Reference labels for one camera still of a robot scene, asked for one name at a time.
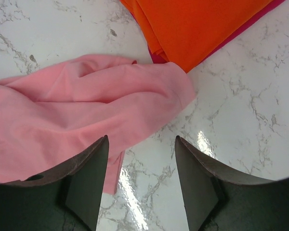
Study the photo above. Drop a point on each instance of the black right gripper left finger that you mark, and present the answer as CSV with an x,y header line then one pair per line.
x,y
66,197

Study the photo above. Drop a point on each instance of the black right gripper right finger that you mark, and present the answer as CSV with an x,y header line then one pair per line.
x,y
218,197

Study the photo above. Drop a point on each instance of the pink t-shirt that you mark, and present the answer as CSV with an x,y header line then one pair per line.
x,y
55,113

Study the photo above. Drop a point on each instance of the folded magenta t-shirt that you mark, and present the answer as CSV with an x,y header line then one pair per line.
x,y
243,31

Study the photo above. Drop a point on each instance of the folded orange t-shirt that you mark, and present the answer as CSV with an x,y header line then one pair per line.
x,y
195,26

